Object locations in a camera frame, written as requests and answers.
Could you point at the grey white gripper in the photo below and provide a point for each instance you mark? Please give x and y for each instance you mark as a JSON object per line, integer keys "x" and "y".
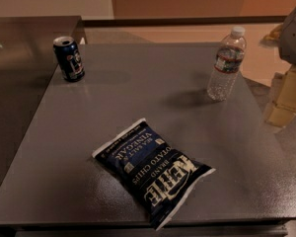
{"x": 294, "y": 39}

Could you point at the clear plastic water bottle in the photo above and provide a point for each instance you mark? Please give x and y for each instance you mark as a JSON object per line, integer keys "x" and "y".
{"x": 228, "y": 60}

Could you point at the blue pepsi can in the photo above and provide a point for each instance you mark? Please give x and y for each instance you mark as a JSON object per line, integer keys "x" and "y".
{"x": 69, "y": 58}

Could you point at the dark blue chips bag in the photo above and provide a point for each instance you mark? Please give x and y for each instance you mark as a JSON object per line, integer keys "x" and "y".
{"x": 159, "y": 176}

